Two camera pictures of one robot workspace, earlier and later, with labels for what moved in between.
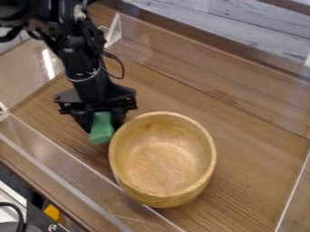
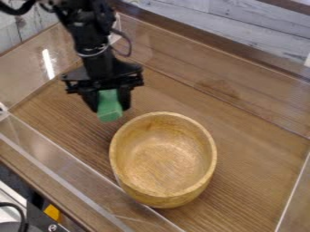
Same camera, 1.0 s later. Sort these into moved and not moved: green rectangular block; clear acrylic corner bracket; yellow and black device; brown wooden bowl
Moved: green rectangular block
Not moved: clear acrylic corner bracket; brown wooden bowl; yellow and black device
